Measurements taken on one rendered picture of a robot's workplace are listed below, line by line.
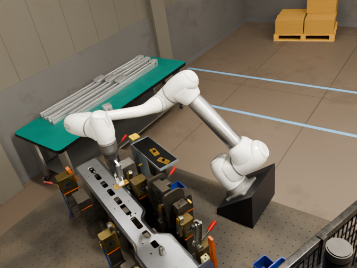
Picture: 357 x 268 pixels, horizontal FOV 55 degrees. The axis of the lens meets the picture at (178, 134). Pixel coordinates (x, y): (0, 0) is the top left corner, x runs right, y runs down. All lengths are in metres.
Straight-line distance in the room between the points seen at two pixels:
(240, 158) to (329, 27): 5.02
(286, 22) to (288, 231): 5.11
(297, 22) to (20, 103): 4.89
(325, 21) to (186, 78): 5.09
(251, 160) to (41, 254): 1.49
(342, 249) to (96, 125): 1.11
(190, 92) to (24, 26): 2.56
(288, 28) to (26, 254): 5.77
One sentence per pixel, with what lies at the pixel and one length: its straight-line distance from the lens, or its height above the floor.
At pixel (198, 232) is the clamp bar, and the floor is 1.17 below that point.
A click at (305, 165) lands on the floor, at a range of 3.87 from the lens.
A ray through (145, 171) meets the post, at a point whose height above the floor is 0.85.
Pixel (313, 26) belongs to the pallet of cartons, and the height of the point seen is 0.27.
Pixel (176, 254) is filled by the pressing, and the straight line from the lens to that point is 1.85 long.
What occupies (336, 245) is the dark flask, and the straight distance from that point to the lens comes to 1.11.
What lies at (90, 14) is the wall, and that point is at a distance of 4.68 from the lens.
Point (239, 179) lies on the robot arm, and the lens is 2.24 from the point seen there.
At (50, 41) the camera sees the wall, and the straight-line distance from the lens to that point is 4.33.
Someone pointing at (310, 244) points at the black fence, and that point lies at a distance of 1.18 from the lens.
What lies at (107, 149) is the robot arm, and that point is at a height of 1.52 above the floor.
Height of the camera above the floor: 2.47
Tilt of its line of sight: 34 degrees down
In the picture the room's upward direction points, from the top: 10 degrees counter-clockwise
